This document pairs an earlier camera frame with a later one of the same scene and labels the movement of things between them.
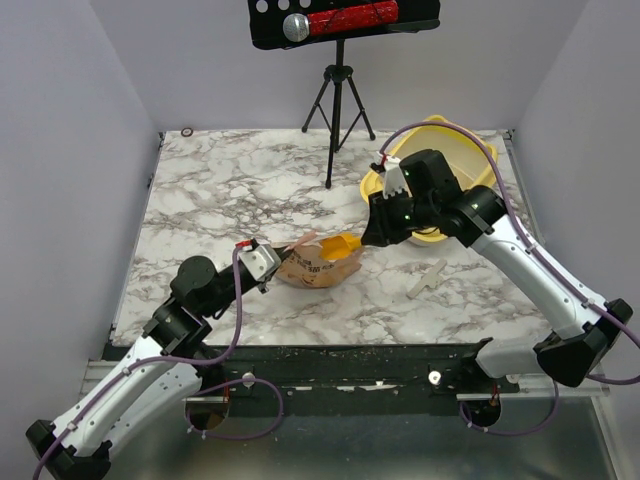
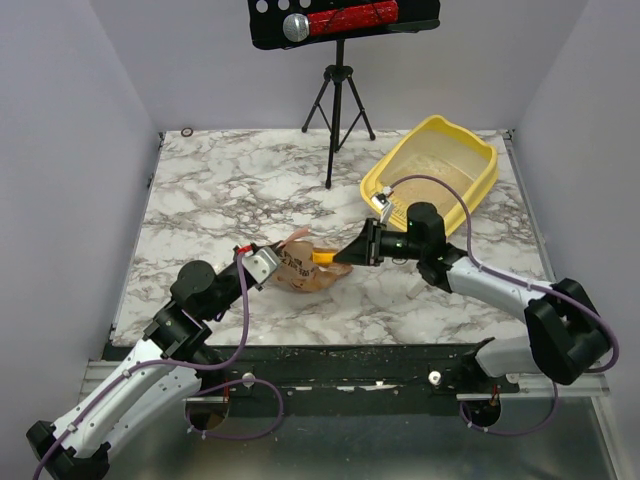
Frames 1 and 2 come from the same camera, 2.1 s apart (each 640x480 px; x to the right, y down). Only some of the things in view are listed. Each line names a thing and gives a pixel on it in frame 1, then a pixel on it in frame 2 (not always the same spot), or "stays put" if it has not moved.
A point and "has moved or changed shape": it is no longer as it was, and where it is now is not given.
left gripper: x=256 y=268 stays put
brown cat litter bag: x=303 y=264 has moved or changed shape
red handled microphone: x=299 y=27 stays put
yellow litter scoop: x=339 y=247 → x=323 y=256
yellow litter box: x=471 y=157 stays put
